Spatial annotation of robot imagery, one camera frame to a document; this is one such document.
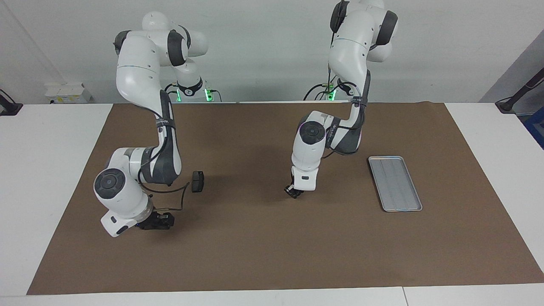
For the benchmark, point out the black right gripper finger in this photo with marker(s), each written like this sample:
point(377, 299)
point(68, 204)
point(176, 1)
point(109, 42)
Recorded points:
point(167, 224)
point(168, 216)

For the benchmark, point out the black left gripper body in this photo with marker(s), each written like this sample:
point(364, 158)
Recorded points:
point(297, 188)

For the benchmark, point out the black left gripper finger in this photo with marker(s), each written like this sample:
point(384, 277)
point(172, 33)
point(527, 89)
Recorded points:
point(298, 194)
point(289, 191)

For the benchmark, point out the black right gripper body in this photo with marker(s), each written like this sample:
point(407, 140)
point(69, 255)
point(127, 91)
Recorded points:
point(148, 222)

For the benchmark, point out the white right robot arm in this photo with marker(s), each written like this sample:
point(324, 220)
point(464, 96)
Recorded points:
point(136, 76)

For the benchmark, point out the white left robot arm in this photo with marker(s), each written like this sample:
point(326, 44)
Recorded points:
point(352, 42)

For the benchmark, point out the silver metal tray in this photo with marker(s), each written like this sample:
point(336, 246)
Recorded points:
point(395, 182)

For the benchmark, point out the short dark grey brake pad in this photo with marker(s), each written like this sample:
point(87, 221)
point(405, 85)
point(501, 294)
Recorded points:
point(197, 181)

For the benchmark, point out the brown table mat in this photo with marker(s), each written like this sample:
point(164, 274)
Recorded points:
point(272, 246)

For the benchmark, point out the blue crate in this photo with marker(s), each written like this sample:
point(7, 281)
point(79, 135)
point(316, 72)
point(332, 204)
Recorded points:
point(536, 127)

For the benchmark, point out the black desk clamp mount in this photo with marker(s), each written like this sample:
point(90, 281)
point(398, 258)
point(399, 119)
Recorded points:
point(8, 106)

